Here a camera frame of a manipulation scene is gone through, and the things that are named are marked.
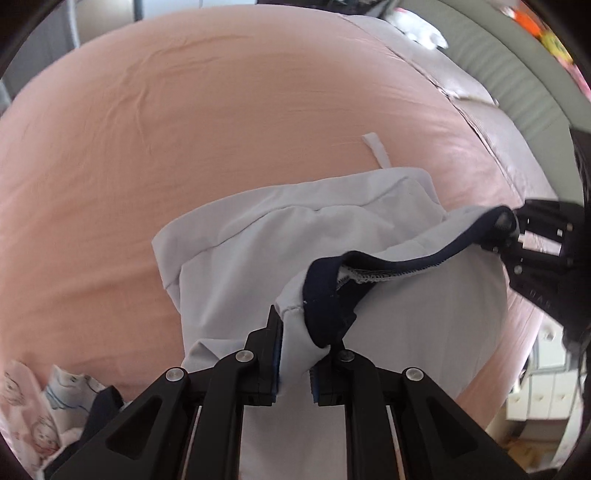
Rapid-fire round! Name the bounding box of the pink bed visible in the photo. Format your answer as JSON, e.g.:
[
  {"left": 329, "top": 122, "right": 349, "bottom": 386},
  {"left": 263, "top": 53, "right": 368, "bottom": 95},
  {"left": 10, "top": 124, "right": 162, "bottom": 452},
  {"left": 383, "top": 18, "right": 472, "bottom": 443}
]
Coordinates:
[{"left": 0, "top": 11, "right": 555, "bottom": 430}]

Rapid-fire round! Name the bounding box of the pink pillow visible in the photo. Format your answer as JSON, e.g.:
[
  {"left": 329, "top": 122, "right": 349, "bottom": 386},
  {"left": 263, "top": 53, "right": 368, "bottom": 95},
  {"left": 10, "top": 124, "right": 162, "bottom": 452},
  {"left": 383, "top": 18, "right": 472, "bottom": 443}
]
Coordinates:
[
  {"left": 360, "top": 14, "right": 497, "bottom": 107},
  {"left": 455, "top": 99, "right": 559, "bottom": 217}
]

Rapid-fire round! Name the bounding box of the pale blue shirt navy trim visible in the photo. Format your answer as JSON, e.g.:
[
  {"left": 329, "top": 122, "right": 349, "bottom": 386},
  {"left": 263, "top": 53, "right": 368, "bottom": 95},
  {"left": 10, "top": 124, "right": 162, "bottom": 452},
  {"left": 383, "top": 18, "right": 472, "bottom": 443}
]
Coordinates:
[{"left": 151, "top": 134, "right": 520, "bottom": 480}]

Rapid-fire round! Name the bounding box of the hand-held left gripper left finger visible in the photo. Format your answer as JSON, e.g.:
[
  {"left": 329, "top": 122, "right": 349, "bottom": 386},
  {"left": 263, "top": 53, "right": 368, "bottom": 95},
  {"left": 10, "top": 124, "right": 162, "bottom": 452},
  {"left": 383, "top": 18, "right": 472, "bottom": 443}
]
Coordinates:
[{"left": 46, "top": 305, "right": 283, "bottom": 480}]

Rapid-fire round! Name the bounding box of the white cartoon print garment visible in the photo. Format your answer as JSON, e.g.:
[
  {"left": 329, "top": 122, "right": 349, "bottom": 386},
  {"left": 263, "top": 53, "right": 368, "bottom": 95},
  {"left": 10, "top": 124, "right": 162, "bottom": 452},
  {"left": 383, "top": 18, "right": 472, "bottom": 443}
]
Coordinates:
[{"left": 44, "top": 364, "right": 107, "bottom": 411}]

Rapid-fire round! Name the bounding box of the white drawer unit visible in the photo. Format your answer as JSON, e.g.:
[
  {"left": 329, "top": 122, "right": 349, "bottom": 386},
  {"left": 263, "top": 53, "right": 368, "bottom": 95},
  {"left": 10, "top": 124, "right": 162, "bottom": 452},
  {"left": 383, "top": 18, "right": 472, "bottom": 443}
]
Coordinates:
[{"left": 505, "top": 369, "right": 578, "bottom": 421}]

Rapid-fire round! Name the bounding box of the white plush toy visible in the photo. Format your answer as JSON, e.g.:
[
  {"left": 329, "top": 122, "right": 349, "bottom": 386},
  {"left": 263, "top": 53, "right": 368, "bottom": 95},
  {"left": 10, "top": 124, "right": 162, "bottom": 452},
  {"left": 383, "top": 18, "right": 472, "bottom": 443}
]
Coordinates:
[{"left": 383, "top": 4, "right": 448, "bottom": 49}]

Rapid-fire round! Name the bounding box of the grey padded headboard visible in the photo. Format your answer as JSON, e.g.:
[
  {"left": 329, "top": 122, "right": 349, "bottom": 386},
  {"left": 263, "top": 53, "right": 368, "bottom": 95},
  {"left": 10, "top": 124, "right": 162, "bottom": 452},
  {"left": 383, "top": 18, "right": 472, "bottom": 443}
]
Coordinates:
[{"left": 438, "top": 0, "right": 583, "bottom": 162}]

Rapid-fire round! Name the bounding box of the pink cartoon print garment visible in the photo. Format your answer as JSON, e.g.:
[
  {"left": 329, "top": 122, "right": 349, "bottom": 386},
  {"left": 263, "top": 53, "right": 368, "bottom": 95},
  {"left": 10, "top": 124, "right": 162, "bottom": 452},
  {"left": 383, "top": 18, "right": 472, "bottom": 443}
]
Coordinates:
[{"left": 0, "top": 360, "right": 79, "bottom": 476}]

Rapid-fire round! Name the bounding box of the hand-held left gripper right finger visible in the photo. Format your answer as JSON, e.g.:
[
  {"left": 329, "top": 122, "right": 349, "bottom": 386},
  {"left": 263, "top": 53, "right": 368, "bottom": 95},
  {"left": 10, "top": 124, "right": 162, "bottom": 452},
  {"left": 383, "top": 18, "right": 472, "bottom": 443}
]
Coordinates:
[{"left": 308, "top": 342, "right": 532, "bottom": 480}]

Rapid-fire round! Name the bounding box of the yellow plush toy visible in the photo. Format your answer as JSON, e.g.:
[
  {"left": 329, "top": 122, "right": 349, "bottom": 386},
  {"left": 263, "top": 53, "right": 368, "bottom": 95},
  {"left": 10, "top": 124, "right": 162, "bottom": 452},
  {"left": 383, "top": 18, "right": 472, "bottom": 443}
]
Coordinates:
[{"left": 540, "top": 30, "right": 573, "bottom": 61}]

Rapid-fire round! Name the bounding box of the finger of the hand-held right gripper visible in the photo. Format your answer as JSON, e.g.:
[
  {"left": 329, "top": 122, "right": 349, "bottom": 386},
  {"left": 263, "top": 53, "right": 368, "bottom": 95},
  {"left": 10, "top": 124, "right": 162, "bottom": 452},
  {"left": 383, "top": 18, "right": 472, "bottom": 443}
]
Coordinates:
[
  {"left": 512, "top": 198, "right": 576, "bottom": 253},
  {"left": 501, "top": 246, "right": 574, "bottom": 278}
]

